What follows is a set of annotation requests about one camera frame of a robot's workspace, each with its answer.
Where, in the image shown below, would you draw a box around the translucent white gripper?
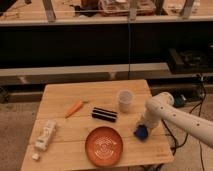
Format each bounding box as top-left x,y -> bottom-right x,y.
137,111 -> 160,132

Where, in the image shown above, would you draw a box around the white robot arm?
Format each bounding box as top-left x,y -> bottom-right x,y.
134,92 -> 213,148

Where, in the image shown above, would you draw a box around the black power adapter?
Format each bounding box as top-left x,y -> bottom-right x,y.
174,95 -> 187,108

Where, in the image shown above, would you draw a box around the translucent plastic cup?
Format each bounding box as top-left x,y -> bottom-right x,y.
117,90 -> 134,113

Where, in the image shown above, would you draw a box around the black box on shelf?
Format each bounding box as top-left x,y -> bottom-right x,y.
167,48 -> 213,74

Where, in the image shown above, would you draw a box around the wooden table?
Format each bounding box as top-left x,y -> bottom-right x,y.
21,80 -> 173,171

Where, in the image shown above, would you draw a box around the orange carrot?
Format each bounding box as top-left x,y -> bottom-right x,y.
65,101 -> 87,118

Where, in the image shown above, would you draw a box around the cluttered tray on bench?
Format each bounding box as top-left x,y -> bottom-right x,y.
98,0 -> 156,16

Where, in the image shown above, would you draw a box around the black cables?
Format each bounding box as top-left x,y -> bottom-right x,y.
161,74 -> 208,171

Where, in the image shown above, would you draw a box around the blue vertical cable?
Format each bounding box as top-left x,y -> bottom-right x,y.
127,19 -> 132,80

